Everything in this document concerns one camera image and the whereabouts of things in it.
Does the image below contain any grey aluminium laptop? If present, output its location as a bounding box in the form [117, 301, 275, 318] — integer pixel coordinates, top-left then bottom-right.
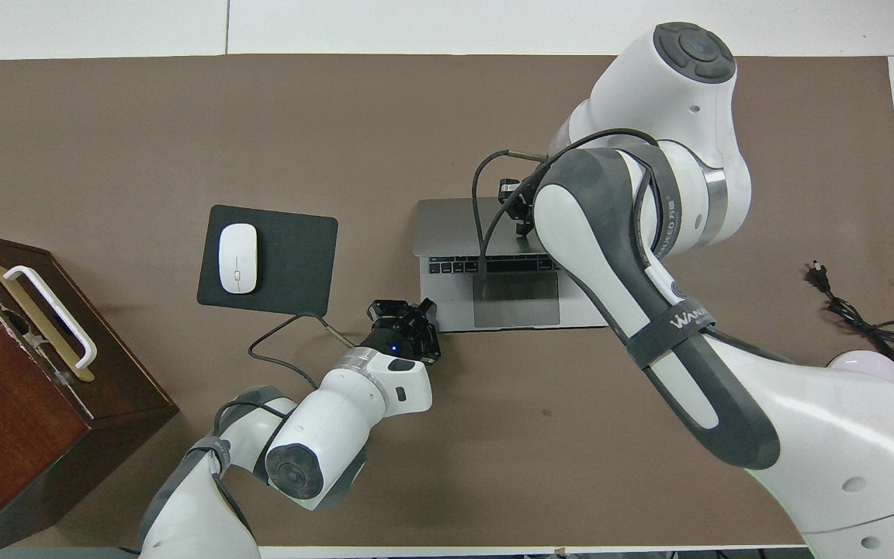
[413, 197, 611, 333]

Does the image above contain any dark brown wooden box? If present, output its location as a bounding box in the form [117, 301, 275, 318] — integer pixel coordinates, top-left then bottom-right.
[0, 227, 180, 559]

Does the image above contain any white computer mouse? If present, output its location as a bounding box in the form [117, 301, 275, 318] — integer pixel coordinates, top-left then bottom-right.
[218, 223, 259, 295]

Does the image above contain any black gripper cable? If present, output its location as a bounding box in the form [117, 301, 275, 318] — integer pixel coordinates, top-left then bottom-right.
[214, 312, 359, 467]
[470, 128, 665, 276]

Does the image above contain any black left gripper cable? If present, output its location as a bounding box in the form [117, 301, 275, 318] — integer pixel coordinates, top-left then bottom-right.
[214, 312, 359, 467]

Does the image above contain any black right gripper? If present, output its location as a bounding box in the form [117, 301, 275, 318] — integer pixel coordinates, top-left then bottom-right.
[499, 178, 545, 236]

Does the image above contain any brown table mat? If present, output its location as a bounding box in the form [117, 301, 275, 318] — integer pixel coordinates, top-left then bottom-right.
[0, 53, 894, 549]

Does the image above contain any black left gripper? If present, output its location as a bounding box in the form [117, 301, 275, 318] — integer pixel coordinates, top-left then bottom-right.
[362, 298, 442, 366]

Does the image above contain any black lamp power cable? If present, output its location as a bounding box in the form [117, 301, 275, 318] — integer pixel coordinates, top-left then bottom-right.
[804, 260, 894, 367]

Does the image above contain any white desk lamp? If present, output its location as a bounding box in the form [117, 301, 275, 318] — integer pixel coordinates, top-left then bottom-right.
[826, 299, 894, 412]

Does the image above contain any black mouse pad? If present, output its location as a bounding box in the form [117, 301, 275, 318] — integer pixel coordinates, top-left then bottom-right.
[196, 204, 339, 317]

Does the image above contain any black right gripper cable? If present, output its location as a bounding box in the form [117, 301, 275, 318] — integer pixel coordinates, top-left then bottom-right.
[470, 128, 665, 276]

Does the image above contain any white box handle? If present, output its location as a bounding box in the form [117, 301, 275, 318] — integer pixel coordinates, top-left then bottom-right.
[3, 266, 99, 370]

